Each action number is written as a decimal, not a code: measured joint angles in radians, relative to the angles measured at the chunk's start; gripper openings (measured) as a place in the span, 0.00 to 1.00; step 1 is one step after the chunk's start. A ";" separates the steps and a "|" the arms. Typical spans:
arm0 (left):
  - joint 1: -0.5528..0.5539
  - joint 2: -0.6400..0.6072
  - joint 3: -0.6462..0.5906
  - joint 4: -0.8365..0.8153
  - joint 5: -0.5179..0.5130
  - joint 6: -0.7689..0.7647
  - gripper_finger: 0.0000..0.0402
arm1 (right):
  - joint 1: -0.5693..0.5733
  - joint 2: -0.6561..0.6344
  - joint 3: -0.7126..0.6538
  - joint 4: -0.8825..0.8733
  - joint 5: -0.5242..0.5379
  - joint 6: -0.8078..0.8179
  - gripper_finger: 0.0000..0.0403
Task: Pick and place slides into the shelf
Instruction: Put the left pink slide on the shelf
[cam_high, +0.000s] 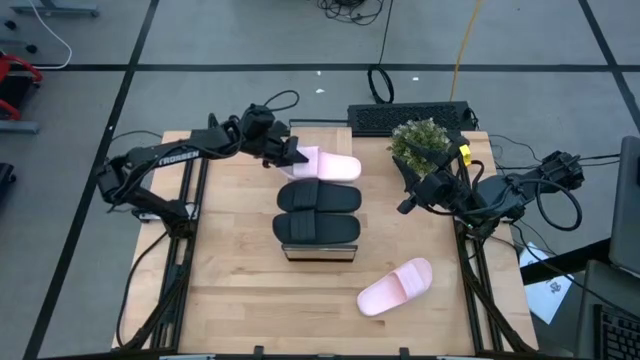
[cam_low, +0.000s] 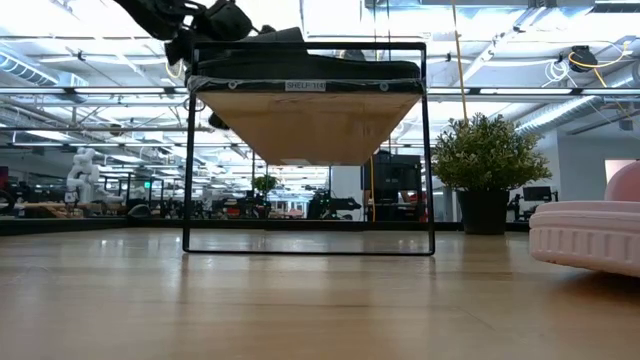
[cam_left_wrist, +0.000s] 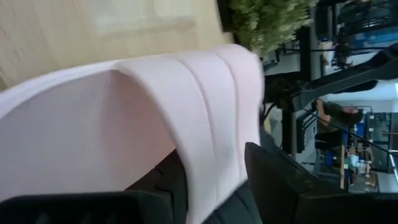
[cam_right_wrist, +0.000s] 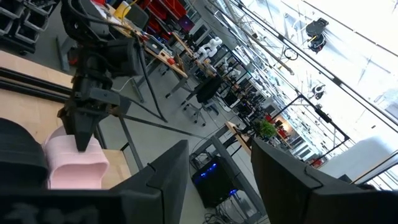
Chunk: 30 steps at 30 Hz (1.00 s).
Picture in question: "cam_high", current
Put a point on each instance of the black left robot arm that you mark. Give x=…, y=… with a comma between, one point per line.
x=175, y=155

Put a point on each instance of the grey side desk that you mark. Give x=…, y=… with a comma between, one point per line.
x=590, y=300

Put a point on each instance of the black beam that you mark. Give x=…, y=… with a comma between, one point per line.
x=565, y=262

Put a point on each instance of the black slide sandal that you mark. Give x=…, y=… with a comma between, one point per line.
x=320, y=196
x=320, y=227

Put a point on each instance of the wooden shelf with metal frame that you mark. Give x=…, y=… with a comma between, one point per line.
x=320, y=252

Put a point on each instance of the grey metal bar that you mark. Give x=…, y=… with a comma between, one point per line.
x=20, y=127

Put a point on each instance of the grey monitor back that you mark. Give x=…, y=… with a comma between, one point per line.
x=627, y=210

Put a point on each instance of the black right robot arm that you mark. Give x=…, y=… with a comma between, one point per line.
x=500, y=192

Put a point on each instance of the black keyboard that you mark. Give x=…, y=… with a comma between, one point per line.
x=617, y=335

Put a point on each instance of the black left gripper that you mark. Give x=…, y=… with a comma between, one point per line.
x=265, y=132

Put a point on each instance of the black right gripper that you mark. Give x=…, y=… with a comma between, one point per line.
x=442, y=192

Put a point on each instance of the black table clamp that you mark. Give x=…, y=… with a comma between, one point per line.
x=404, y=353
x=258, y=352

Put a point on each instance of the grey metal table foot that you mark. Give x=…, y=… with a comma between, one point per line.
x=55, y=10

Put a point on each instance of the small green potted plant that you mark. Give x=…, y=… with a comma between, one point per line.
x=425, y=132

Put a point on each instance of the black caster wheel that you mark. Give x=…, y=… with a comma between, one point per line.
x=32, y=49
x=10, y=25

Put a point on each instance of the pink slide sandal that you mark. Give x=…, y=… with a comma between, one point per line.
x=395, y=287
x=335, y=166

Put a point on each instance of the white paper sheet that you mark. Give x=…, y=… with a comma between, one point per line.
x=547, y=295

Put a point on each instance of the black chair part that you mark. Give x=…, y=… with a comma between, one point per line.
x=5, y=175

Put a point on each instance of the yellow tape tag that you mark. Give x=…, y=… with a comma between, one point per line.
x=465, y=154

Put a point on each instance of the black aluminium table frame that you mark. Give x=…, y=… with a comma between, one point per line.
x=172, y=305

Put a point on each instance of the red metal cart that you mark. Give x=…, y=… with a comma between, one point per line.
x=12, y=62

